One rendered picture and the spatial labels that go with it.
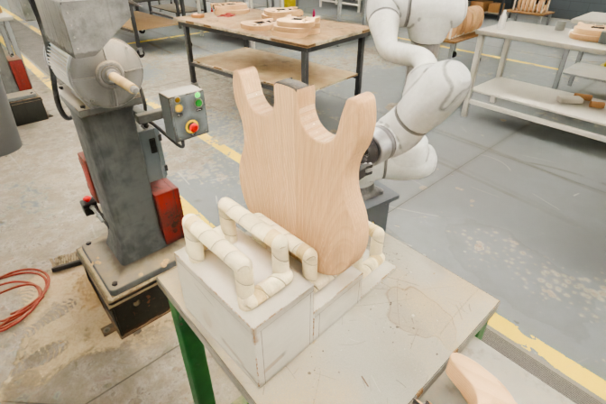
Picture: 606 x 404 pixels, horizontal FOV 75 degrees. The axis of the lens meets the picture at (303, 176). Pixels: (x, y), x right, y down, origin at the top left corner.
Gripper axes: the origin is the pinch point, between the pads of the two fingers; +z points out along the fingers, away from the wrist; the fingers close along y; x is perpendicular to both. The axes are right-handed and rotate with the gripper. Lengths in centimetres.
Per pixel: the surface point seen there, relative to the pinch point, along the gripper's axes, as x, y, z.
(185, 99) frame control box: -13, 95, -24
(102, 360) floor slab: -123, 95, 37
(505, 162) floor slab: -122, 42, -285
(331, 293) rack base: -20.7, -12.1, 4.5
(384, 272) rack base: -28.7, -12.2, -15.9
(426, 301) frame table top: -29.9, -24.0, -16.2
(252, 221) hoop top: -1.9, -1.0, 15.4
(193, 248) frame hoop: -8.7, 7.5, 23.8
